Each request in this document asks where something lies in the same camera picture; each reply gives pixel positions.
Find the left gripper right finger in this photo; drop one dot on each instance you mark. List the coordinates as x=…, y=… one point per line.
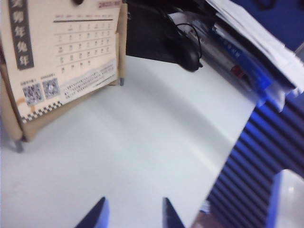
x=169, y=216

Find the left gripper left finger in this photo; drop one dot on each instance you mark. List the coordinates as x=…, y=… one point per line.
x=98, y=216

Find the cream calendar page card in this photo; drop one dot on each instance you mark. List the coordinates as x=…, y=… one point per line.
x=78, y=47

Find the beige canvas calendar stand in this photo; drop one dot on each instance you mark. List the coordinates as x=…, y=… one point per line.
x=59, y=113

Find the blue white label sticker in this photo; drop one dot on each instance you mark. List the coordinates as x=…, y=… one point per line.
x=205, y=207

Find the blue ribbed panel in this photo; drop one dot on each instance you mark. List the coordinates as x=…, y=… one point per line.
x=249, y=154

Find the black computer mouse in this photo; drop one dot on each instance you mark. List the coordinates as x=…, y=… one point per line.
x=190, y=59

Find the grey book with red label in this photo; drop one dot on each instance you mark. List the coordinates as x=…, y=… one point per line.
x=213, y=52

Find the white paper stack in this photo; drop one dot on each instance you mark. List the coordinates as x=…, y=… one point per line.
x=261, y=35

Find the grey frosted partition panel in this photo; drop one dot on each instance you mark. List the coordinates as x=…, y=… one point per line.
x=299, y=53

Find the blue office partition panel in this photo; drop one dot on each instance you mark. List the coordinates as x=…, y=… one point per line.
x=285, y=19

